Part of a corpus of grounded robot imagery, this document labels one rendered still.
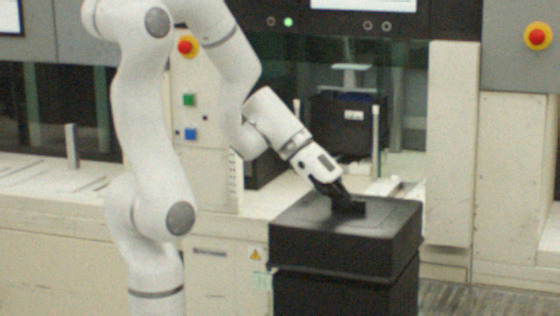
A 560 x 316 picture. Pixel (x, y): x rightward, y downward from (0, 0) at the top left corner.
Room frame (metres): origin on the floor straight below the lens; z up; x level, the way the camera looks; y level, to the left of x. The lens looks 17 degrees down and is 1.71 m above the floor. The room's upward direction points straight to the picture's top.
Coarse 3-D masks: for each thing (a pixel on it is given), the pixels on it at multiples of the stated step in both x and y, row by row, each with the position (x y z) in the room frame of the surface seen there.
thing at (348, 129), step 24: (312, 96) 2.97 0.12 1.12; (336, 96) 3.12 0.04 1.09; (384, 96) 2.96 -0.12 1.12; (312, 120) 2.94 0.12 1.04; (336, 120) 2.91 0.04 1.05; (360, 120) 2.89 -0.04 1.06; (384, 120) 3.02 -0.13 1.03; (336, 144) 2.91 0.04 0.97; (360, 144) 2.89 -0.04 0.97; (384, 144) 3.07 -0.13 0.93
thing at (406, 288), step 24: (408, 264) 2.03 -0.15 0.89; (288, 288) 1.84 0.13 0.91; (312, 288) 1.82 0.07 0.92; (336, 288) 1.81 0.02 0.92; (360, 288) 1.79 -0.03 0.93; (384, 288) 2.05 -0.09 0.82; (408, 288) 1.93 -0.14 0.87; (288, 312) 1.84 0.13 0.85; (312, 312) 1.82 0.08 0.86; (336, 312) 1.81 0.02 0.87; (360, 312) 1.79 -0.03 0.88; (384, 312) 1.77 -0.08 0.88; (408, 312) 1.93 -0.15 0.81
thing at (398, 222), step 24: (312, 192) 2.09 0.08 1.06; (288, 216) 1.90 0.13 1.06; (312, 216) 1.90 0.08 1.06; (336, 216) 1.90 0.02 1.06; (360, 216) 1.91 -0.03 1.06; (384, 216) 1.91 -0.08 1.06; (408, 216) 1.91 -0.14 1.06; (288, 240) 1.84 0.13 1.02; (312, 240) 1.82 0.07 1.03; (336, 240) 1.80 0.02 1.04; (360, 240) 1.78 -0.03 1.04; (384, 240) 1.77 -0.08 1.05; (408, 240) 1.90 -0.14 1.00; (288, 264) 1.84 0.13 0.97; (312, 264) 1.82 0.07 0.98; (336, 264) 1.80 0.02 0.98; (360, 264) 1.78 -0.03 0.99; (384, 264) 1.77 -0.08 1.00
